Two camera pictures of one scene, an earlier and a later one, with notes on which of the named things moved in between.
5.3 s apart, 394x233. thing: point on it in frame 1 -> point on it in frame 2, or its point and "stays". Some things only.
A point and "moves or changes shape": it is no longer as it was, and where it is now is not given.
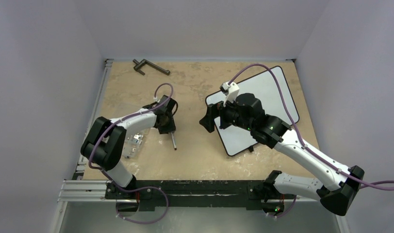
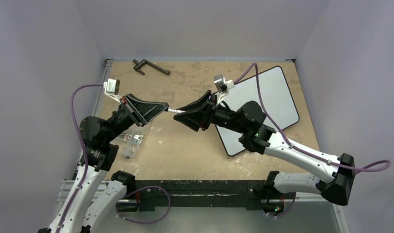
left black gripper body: (168, 125) -> (130, 110)
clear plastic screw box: (132, 145) stays
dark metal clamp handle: (143, 62) stays
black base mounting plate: (196, 194) stays
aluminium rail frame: (76, 189) stays
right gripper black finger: (208, 121) -> (194, 111)
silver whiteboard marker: (173, 141) moves or changes shape
